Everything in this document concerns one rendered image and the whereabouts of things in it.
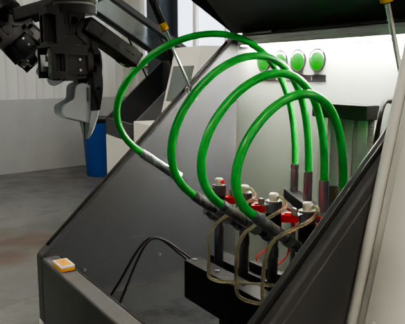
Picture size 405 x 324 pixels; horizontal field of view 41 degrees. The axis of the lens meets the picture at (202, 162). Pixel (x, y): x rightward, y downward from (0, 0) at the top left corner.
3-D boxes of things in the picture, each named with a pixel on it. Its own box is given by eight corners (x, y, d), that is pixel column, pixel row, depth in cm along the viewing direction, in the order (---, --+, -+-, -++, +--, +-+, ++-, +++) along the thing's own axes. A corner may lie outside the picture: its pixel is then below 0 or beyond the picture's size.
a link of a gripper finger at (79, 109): (58, 140, 87) (56, 82, 86) (93, 138, 90) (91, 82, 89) (65, 142, 85) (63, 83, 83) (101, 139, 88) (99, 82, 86)
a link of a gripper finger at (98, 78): (81, 109, 89) (80, 55, 87) (92, 108, 90) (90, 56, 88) (93, 110, 85) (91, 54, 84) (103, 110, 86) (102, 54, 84)
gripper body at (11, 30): (29, 76, 111) (-10, 33, 111) (60, 47, 111) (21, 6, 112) (17, 67, 103) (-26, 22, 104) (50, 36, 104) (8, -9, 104)
